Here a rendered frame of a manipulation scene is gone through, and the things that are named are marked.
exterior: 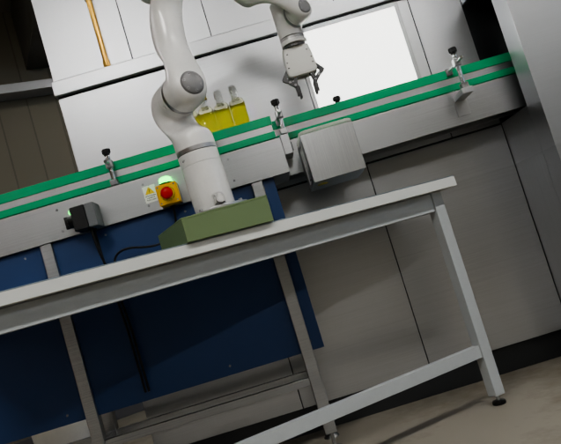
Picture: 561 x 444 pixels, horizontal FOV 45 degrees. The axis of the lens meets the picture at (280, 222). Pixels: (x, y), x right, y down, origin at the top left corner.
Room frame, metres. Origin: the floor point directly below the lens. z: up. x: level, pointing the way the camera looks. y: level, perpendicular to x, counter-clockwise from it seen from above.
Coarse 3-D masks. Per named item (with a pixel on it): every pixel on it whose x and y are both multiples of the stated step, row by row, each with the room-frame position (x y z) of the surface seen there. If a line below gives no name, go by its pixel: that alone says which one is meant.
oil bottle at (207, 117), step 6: (204, 108) 2.38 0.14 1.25; (210, 108) 2.38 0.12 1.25; (198, 114) 2.38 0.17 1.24; (204, 114) 2.38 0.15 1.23; (210, 114) 2.38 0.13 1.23; (204, 120) 2.38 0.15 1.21; (210, 120) 2.38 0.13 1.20; (216, 120) 2.39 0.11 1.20; (204, 126) 2.38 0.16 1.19; (210, 126) 2.38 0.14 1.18; (216, 126) 2.38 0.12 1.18
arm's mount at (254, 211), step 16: (224, 208) 1.83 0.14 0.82; (240, 208) 1.85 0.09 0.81; (256, 208) 1.87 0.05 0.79; (176, 224) 1.82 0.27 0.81; (192, 224) 1.79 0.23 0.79; (208, 224) 1.80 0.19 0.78; (224, 224) 1.82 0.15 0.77; (240, 224) 1.84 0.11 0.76; (256, 224) 1.86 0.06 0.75; (160, 240) 2.00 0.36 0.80; (176, 240) 1.86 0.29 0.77; (192, 240) 1.78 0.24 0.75
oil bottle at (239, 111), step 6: (234, 102) 2.38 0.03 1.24; (240, 102) 2.38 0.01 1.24; (234, 108) 2.38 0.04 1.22; (240, 108) 2.38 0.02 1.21; (246, 108) 2.38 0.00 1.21; (234, 114) 2.38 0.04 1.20; (240, 114) 2.38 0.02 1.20; (246, 114) 2.38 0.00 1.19; (234, 120) 2.38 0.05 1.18; (240, 120) 2.38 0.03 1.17; (246, 120) 2.38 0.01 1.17
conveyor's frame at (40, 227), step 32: (448, 96) 2.37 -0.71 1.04; (480, 96) 2.38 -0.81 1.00; (512, 96) 2.38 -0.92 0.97; (384, 128) 2.36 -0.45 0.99; (416, 128) 2.37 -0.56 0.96; (448, 128) 2.37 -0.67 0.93; (224, 160) 2.25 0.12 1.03; (256, 160) 2.25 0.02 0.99; (288, 160) 2.35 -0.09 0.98; (96, 192) 2.24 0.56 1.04; (128, 192) 2.24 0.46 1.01; (256, 192) 2.26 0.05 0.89; (0, 224) 2.23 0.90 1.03; (32, 224) 2.23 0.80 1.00; (64, 224) 2.23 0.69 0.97; (0, 256) 2.23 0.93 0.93
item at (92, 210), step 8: (72, 208) 2.16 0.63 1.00; (80, 208) 2.16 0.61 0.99; (88, 208) 2.16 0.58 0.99; (96, 208) 2.19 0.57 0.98; (72, 216) 2.16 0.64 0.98; (80, 216) 2.16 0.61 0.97; (88, 216) 2.16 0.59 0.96; (96, 216) 2.16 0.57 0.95; (80, 224) 2.16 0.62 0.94; (88, 224) 2.16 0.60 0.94; (96, 224) 2.16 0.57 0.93; (80, 232) 2.20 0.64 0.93
